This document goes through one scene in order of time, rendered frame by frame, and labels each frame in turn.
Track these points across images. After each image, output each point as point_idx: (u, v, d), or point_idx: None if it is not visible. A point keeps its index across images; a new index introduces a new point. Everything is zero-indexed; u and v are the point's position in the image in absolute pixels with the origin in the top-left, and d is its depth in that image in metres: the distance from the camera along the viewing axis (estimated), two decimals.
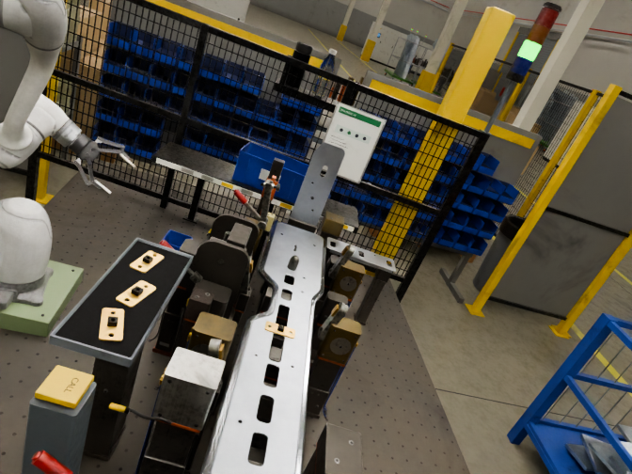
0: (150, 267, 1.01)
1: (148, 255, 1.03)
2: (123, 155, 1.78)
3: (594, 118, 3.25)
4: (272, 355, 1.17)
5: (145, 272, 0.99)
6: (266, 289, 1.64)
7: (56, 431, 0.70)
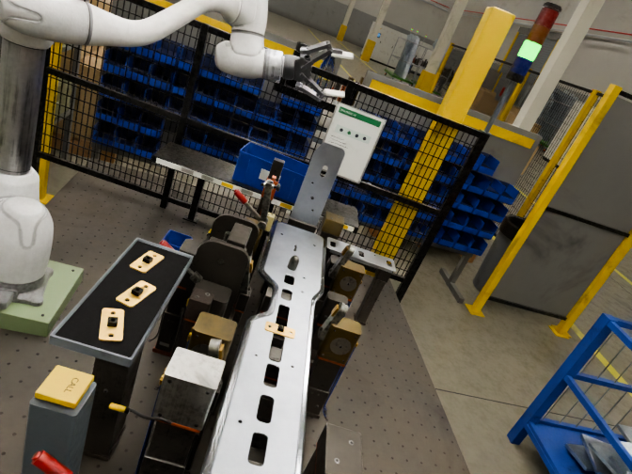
0: (150, 267, 1.01)
1: (148, 255, 1.03)
2: (335, 53, 1.43)
3: (594, 118, 3.25)
4: (272, 355, 1.17)
5: (145, 272, 0.99)
6: (266, 289, 1.64)
7: (56, 431, 0.70)
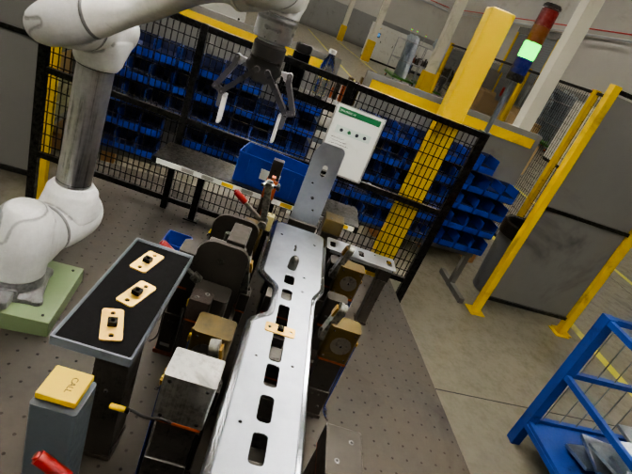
0: (150, 267, 1.01)
1: (148, 255, 1.03)
2: (280, 119, 1.10)
3: (594, 118, 3.25)
4: (272, 355, 1.17)
5: (145, 272, 0.99)
6: (266, 289, 1.64)
7: (56, 431, 0.70)
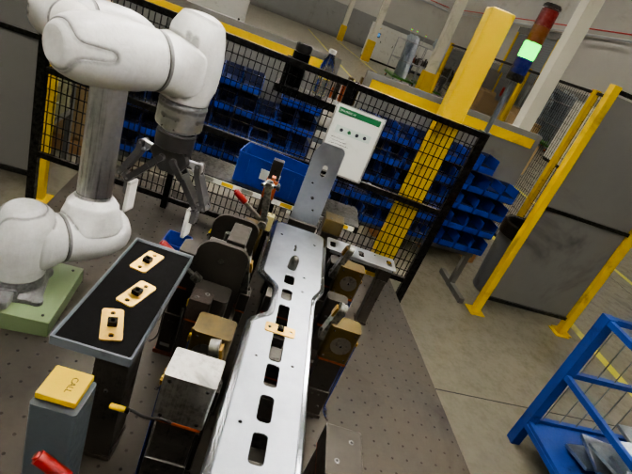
0: (150, 267, 1.01)
1: (148, 255, 1.03)
2: (191, 213, 0.95)
3: (594, 118, 3.25)
4: (272, 355, 1.17)
5: (145, 272, 0.99)
6: (266, 289, 1.64)
7: (56, 431, 0.70)
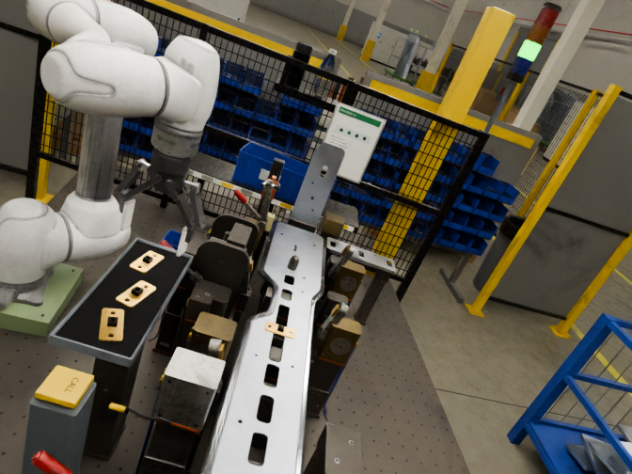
0: (150, 267, 1.01)
1: (148, 255, 1.03)
2: (187, 232, 0.97)
3: (594, 118, 3.25)
4: (272, 355, 1.17)
5: (145, 272, 0.99)
6: (266, 289, 1.64)
7: (56, 431, 0.70)
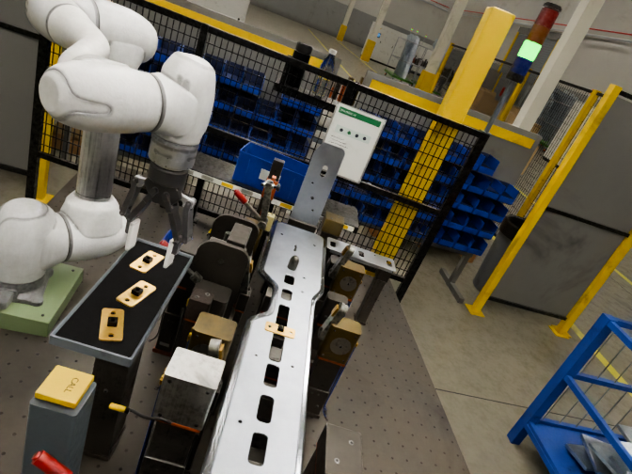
0: (150, 267, 1.01)
1: (148, 255, 1.03)
2: (173, 244, 0.99)
3: (594, 118, 3.25)
4: (272, 355, 1.17)
5: (145, 272, 0.99)
6: (266, 289, 1.64)
7: (56, 431, 0.70)
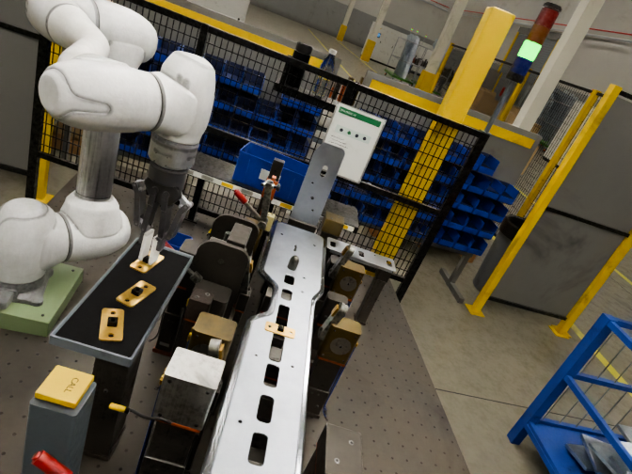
0: (150, 267, 1.01)
1: (148, 255, 1.03)
2: (158, 242, 1.00)
3: (594, 118, 3.25)
4: (272, 355, 1.17)
5: (145, 272, 0.99)
6: (266, 289, 1.64)
7: (56, 431, 0.70)
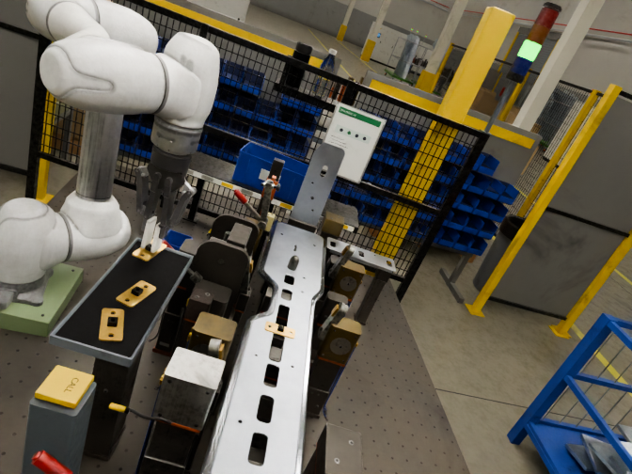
0: (153, 255, 1.00)
1: (150, 243, 1.02)
2: (160, 229, 0.98)
3: (594, 118, 3.25)
4: (272, 355, 1.17)
5: (148, 260, 0.98)
6: (266, 289, 1.64)
7: (56, 431, 0.70)
